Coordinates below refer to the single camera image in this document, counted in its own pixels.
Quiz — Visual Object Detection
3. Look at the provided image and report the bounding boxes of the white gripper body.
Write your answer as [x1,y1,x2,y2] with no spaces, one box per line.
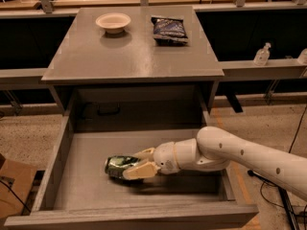
[153,142,179,174]

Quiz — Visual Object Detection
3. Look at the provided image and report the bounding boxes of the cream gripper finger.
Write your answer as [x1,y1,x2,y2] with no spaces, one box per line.
[133,148,155,160]
[123,160,159,180]

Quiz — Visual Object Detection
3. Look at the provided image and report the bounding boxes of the green soda can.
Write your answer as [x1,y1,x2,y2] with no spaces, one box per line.
[105,155,140,180]

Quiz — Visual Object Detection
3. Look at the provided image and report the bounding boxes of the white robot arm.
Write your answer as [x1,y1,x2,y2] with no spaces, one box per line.
[123,126,307,200]

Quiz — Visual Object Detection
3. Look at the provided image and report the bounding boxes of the open grey top drawer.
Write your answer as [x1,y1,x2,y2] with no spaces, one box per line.
[5,98,258,230]

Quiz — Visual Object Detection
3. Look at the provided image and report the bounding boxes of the grey drawer cabinet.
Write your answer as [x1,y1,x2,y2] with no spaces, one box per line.
[40,5,224,132]

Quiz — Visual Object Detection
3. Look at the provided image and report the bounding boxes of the dark blue chip bag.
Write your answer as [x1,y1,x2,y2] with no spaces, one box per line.
[151,16,188,45]

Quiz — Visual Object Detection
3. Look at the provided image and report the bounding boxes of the brown cardboard box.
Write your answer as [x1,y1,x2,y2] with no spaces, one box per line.
[0,154,36,219]

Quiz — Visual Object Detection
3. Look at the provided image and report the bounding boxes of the white paper bowl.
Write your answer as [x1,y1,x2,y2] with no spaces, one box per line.
[95,12,131,34]

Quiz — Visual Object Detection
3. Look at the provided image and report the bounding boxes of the clear sanitizer bottle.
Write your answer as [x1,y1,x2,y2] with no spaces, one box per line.
[253,42,271,66]

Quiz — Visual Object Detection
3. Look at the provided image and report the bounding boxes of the grey long bench shelf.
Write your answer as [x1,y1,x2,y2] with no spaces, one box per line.
[0,58,306,90]

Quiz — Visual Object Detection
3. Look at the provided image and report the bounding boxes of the black cable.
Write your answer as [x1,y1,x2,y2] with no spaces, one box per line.
[247,103,307,209]

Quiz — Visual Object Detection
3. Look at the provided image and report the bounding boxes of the black floor rail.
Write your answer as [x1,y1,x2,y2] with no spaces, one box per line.
[278,188,299,230]

